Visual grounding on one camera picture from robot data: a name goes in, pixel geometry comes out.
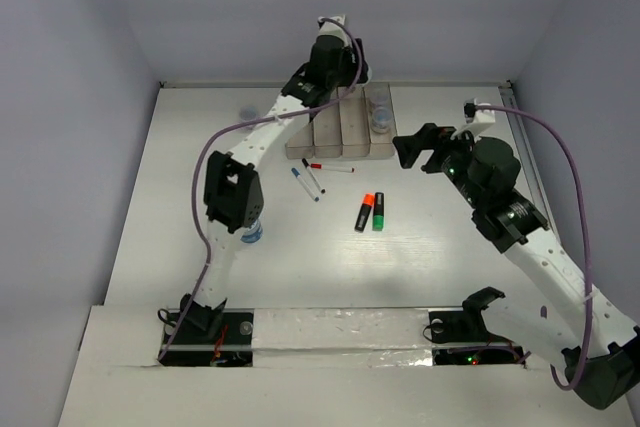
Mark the white foam front board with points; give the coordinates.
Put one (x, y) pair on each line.
(312, 367)

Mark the orange highlighter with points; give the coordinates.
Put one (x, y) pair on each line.
(364, 212)

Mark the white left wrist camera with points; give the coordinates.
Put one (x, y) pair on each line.
(334, 26)

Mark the metal rail right side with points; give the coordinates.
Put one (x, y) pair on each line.
(530, 185)

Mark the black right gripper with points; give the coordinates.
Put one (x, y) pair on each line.
(430, 136)

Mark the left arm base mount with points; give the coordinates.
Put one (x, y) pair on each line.
(231, 345)

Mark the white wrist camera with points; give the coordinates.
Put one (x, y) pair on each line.
(478, 118)
(334, 26)

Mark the green highlighter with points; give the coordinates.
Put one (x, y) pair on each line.
(378, 212)

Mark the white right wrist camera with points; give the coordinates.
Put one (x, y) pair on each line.
(478, 118)

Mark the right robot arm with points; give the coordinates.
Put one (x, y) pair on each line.
(595, 346)

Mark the blue cleaning gel jar front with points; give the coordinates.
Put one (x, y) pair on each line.
(253, 233)

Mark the blue capped white marker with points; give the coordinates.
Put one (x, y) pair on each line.
(304, 184)

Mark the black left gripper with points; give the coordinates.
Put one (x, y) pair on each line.
(350, 56)

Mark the red capped white marker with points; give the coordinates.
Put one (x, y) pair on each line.
(333, 168)

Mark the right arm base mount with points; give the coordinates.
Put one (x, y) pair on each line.
(459, 339)

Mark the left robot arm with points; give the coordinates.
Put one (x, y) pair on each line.
(233, 193)

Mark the black capped white marker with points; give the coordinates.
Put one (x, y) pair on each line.
(313, 177)

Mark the clear four-compartment organizer tray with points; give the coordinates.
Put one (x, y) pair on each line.
(343, 131)

